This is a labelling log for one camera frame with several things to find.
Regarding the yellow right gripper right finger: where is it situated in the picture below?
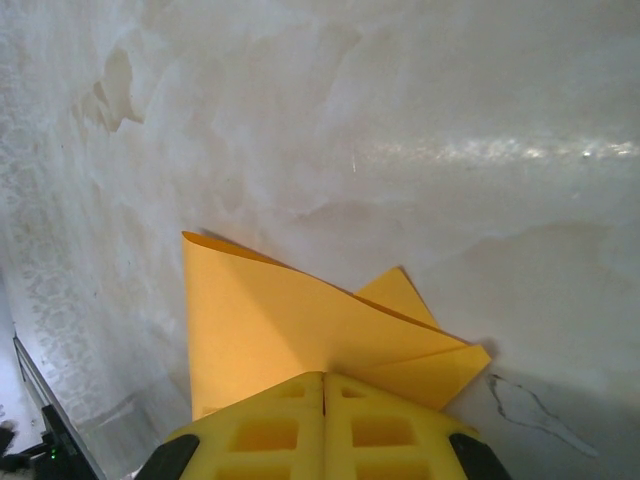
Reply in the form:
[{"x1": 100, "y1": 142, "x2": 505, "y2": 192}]
[{"x1": 323, "y1": 372, "x2": 514, "y2": 480}]

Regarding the orange square paper sheet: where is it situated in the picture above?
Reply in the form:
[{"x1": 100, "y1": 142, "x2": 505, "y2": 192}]
[{"x1": 180, "y1": 230, "x2": 492, "y2": 422}]

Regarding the aluminium mounting rail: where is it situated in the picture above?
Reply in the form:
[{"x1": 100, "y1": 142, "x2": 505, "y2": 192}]
[{"x1": 12, "y1": 334, "x2": 81, "y2": 480}]

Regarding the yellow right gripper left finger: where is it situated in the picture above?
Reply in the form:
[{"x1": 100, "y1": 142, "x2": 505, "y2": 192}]
[{"x1": 137, "y1": 372, "x2": 325, "y2": 480}]

